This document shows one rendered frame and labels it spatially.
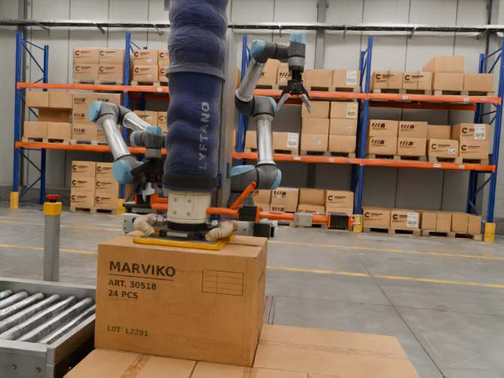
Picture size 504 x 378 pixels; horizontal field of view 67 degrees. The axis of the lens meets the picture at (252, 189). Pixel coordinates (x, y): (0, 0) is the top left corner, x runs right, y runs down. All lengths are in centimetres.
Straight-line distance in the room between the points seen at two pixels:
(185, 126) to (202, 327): 74
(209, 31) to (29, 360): 133
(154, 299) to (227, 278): 29
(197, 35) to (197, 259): 82
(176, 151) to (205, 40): 43
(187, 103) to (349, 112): 740
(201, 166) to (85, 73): 871
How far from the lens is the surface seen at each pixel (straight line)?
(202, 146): 149
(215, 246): 143
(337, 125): 870
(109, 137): 217
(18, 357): 165
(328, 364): 159
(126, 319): 158
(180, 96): 152
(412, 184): 1032
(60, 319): 199
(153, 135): 189
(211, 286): 143
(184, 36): 155
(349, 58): 1037
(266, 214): 150
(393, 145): 889
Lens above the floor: 125
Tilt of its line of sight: 3 degrees down
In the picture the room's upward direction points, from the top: 3 degrees clockwise
